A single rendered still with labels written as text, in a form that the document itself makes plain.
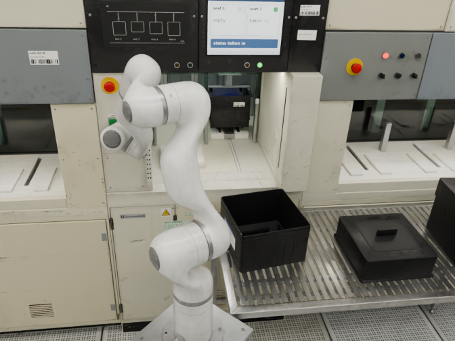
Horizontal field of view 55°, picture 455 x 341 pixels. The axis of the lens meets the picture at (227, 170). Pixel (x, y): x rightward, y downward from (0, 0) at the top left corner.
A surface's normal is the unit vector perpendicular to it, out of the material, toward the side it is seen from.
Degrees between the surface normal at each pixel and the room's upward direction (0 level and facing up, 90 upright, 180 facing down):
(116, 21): 90
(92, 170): 90
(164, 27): 90
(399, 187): 90
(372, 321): 0
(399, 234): 0
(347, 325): 0
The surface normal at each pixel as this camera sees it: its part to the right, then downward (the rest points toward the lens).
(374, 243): 0.04, -0.87
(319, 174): 0.14, 0.49
